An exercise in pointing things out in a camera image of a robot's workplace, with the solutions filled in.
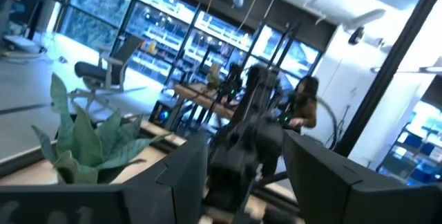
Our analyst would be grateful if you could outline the wooden background table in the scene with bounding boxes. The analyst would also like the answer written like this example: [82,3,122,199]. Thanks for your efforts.
[172,82,242,121]

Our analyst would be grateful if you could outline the office chair with grey legs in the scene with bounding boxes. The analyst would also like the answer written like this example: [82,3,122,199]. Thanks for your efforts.
[68,35,148,113]

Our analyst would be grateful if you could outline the black ceiling camera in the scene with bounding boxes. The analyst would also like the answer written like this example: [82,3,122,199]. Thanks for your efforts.
[347,26,365,46]

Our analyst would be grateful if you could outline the black upright frame post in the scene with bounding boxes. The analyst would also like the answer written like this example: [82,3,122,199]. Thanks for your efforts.
[333,0,442,158]

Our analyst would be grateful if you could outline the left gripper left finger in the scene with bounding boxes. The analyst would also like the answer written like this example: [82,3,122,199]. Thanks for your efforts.
[122,132,209,224]

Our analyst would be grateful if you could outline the person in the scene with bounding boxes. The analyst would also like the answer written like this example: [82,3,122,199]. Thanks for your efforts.
[286,75,319,131]

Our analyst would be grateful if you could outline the green plant in white pot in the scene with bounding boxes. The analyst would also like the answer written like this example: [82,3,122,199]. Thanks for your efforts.
[30,73,170,185]

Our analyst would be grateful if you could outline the black computer tower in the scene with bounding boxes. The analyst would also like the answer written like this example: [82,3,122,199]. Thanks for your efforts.
[148,99,177,128]

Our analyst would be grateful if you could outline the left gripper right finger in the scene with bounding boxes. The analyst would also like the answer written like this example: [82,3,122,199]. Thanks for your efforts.
[282,129,363,224]

